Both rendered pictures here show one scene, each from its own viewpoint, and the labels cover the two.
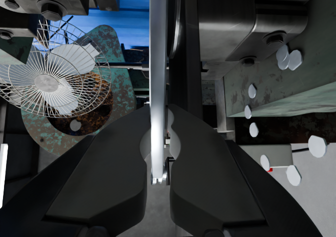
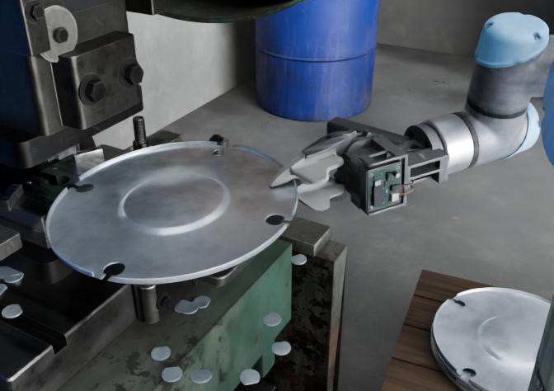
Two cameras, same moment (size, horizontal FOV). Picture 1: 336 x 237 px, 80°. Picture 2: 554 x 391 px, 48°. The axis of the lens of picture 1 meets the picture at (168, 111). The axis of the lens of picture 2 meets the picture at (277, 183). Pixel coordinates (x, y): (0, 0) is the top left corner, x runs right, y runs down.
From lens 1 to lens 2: 0.84 m
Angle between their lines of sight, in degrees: 130
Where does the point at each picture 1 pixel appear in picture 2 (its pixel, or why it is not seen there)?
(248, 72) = (131, 348)
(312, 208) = not seen: outside the picture
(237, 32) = not seen: hidden behind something
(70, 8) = (94, 109)
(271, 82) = (186, 327)
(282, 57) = (186, 306)
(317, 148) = (274, 318)
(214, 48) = not seen: hidden behind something
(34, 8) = (86, 68)
